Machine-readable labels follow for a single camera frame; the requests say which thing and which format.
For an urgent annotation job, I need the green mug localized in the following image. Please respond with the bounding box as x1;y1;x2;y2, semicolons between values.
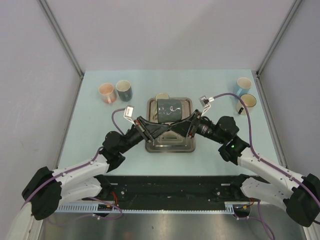
152;92;170;120

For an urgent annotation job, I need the light blue mug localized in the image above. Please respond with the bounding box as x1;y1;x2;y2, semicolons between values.
233;77;253;97

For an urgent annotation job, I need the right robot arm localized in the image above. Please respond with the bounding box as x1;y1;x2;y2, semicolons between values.
170;111;320;227

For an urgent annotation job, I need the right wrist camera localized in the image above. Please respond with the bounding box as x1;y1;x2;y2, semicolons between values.
199;95;211;116

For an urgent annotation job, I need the left aluminium frame post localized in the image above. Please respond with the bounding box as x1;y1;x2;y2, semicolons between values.
37;0;84;80

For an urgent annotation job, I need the aluminium frame post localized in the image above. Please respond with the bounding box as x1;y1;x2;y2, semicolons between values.
255;0;304;78
37;0;84;80

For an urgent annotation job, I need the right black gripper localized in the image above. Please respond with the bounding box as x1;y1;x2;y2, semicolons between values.
167;109;226;145

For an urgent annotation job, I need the pink mug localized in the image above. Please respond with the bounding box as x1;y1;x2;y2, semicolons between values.
98;83;117;104

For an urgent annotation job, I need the steel tray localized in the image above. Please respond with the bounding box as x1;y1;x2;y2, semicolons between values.
145;97;196;153

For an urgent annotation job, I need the white cable duct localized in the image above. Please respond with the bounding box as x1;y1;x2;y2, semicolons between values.
55;201;250;215

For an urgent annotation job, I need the dark teal mug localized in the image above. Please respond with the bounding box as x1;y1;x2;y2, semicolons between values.
116;80;133;102

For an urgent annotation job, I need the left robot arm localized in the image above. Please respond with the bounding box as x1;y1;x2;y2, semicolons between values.
21;117;171;221

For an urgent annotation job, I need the right aluminium frame post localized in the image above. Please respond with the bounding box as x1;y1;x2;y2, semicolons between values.
255;0;304;78

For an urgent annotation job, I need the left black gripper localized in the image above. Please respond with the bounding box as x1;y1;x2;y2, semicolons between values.
118;115;169;154

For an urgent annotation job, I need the black mug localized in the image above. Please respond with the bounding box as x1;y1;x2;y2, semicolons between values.
157;98;183;124

